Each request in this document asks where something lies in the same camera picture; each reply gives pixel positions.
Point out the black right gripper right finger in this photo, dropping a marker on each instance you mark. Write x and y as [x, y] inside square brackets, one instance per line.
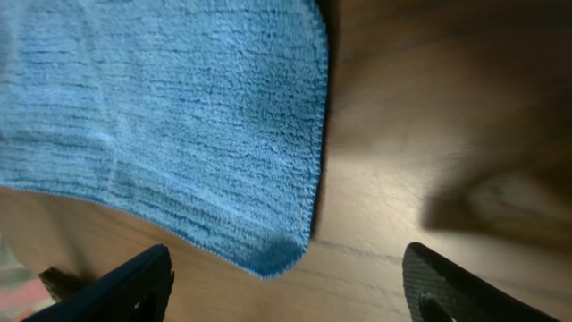
[436, 289]

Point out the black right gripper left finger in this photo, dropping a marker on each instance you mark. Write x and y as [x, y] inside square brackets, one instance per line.
[136, 291]

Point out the blue cloth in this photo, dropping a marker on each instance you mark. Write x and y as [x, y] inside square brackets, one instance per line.
[204, 118]

